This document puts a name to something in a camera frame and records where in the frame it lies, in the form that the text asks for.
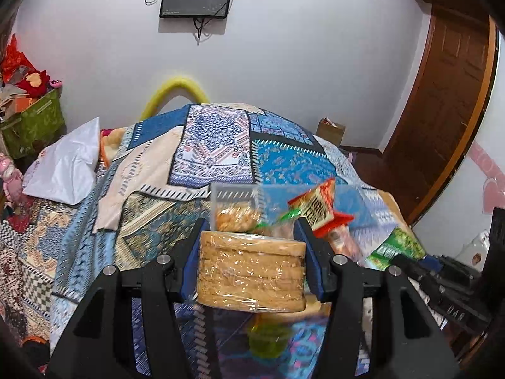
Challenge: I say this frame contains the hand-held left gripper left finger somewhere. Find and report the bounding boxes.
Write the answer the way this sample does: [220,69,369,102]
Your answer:
[46,218,222,379]

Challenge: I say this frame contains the blue patchwork blanket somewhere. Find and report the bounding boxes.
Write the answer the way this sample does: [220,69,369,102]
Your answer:
[0,103,415,379]

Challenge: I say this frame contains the red plush toy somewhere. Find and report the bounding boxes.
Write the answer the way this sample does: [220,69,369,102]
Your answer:
[18,69,52,98]

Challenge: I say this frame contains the golden rice cracker packet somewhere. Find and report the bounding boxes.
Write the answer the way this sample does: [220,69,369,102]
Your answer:
[215,203,263,233]

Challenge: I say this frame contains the yellow foam tube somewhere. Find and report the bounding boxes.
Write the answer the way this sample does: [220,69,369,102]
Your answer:
[140,77,210,121]

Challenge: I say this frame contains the white wardrobe door pink hearts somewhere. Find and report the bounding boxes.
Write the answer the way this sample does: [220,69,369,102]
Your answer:
[410,27,505,270]

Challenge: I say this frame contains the red plastic bag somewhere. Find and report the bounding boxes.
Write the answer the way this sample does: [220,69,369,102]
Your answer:
[0,33,33,83]

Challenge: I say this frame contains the green printed snack packet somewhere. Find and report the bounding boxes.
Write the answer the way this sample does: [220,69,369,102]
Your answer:
[366,227,427,272]

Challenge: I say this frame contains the green jelly cup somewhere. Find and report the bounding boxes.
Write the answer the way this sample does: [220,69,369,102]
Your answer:
[247,316,293,358]

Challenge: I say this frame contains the clear plastic container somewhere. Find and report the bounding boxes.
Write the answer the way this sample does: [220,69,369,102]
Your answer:
[208,182,365,263]

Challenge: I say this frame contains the cardboard box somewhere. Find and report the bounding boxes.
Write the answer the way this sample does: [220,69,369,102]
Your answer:
[317,117,346,147]

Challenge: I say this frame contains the brown wooden door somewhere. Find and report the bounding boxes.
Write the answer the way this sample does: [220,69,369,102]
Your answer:
[382,4,490,226]

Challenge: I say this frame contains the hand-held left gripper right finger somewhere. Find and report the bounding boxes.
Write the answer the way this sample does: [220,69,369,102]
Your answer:
[294,218,460,379]

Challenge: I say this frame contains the red and yellow snack packet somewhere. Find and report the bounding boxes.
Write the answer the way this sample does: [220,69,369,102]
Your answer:
[287,178,355,230]

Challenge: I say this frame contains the tan cake block packet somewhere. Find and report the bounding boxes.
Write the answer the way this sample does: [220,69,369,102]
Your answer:
[196,230,307,312]

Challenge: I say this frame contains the pink wafer packet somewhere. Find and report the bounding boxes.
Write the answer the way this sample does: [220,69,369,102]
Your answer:
[327,225,364,264]

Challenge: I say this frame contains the orange plush blanket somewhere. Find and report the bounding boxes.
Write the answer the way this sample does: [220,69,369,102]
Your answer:
[100,127,132,167]

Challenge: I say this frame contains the green storage box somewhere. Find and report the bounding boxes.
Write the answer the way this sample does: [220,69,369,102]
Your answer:
[0,89,66,159]

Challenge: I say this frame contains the black monitor cable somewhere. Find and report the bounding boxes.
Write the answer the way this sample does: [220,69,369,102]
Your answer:
[193,16,211,41]

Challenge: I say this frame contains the white pillow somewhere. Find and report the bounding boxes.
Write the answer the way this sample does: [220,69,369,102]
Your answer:
[22,116,101,206]

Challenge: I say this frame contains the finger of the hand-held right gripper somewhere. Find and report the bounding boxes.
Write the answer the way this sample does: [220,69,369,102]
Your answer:
[422,256,480,285]
[389,253,438,304]

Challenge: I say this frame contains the pink toy figure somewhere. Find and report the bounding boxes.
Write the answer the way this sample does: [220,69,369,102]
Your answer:
[0,152,23,203]

